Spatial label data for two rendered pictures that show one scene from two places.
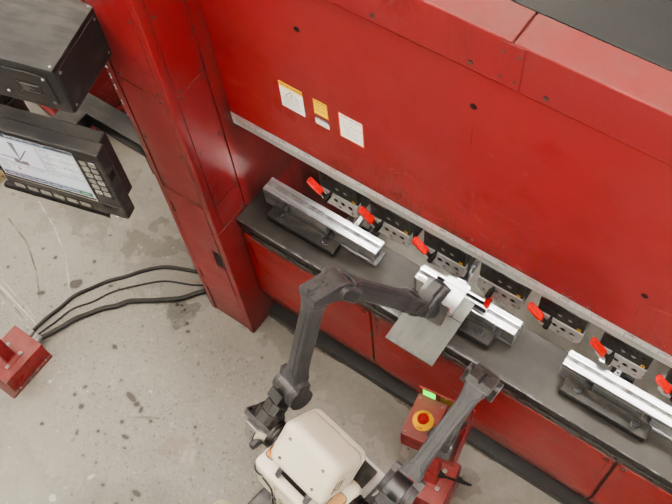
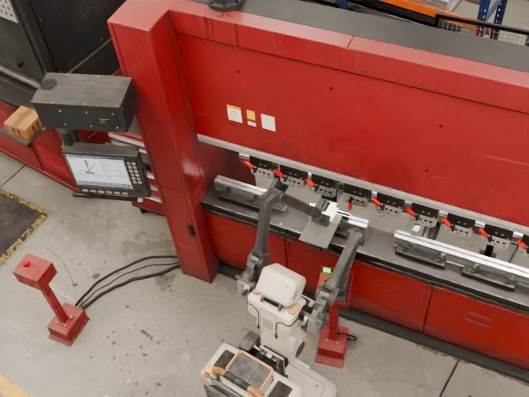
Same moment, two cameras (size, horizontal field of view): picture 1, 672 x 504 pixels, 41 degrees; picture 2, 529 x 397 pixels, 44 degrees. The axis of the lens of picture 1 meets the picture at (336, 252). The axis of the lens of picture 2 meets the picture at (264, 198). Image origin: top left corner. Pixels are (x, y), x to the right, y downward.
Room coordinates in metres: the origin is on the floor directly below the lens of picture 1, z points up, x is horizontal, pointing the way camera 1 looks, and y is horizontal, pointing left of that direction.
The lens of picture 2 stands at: (-1.08, 0.58, 4.22)
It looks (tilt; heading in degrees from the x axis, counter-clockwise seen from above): 50 degrees down; 347
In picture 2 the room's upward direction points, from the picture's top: 6 degrees counter-clockwise
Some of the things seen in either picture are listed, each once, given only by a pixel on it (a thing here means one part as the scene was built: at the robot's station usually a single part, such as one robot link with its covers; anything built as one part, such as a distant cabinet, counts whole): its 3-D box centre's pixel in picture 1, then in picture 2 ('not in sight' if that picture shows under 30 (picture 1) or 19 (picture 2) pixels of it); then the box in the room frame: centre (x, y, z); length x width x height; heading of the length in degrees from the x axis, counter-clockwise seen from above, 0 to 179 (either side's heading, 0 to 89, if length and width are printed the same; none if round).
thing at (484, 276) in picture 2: not in sight; (488, 278); (0.58, -1.08, 0.89); 0.30 x 0.05 x 0.03; 47
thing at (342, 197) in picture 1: (345, 186); (264, 163); (1.59, -0.06, 1.26); 0.15 x 0.09 x 0.17; 47
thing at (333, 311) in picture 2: (433, 456); (334, 317); (0.92, -0.25, 0.39); 0.05 x 0.05 x 0.54; 56
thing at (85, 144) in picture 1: (59, 158); (109, 168); (1.75, 0.83, 1.42); 0.45 x 0.12 x 0.36; 63
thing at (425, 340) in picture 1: (430, 320); (320, 228); (1.20, -0.28, 1.00); 0.26 x 0.18 x 0.01; 137
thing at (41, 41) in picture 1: (46, 113); (101, 144); (1.84, 0.83, 1.53); 0.51 x 0.25 x 0.85; 63
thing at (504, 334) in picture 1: (467, 304); (337, 220); (1.27, -0.42, 0.92); 0.39 x 0.06 x 0.10; 47
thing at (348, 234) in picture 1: (323, 221); (250, 193); (1.68, 0.03, 0.92); 0.50 x 0.06 x 0.10; 47
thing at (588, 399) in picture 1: (604, 408); (420, 257); (0.85, -0.78, 0.89); 0.30 x 0.05 x 0.03; 47
